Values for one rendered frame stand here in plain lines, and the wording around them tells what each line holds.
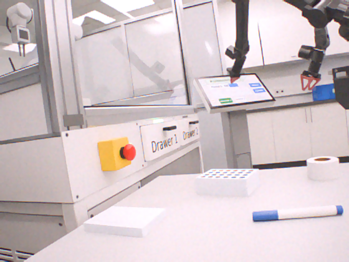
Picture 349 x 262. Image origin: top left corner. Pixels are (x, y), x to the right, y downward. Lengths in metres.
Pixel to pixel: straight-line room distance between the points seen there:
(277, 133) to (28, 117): 3.52
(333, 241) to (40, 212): 0.56
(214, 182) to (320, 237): 0.27
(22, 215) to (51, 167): 0.18
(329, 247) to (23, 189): 0.59
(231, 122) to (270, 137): 2.05
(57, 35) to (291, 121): 3.53
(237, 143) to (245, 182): 1.32
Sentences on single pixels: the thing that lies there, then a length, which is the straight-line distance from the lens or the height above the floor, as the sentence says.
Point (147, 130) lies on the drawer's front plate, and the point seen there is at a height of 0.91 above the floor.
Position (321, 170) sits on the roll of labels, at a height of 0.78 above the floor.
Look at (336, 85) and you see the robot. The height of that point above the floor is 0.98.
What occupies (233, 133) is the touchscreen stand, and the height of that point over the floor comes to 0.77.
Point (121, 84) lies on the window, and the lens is 0.78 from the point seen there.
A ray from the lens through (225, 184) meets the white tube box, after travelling 0.57.
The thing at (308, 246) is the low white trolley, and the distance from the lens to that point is 0.37.
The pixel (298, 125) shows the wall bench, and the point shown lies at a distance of 3.88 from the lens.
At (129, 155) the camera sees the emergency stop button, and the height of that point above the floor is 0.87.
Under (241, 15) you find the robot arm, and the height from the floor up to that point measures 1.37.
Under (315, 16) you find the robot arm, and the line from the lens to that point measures 1.03.
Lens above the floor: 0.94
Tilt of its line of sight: 3 degrees down
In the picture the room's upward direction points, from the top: 8 degrees counter-clockwise
